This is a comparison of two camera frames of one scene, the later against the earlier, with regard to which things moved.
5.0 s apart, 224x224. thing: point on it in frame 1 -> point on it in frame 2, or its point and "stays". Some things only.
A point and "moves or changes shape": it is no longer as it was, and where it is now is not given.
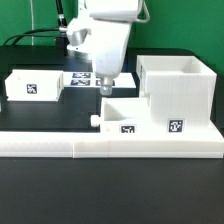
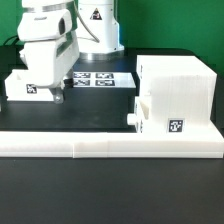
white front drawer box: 129,115 moves or changes shape
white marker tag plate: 90,79 stays
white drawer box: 29,82 stays
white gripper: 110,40 -> 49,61
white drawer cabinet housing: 181,91 stays
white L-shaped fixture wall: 107,145 stays
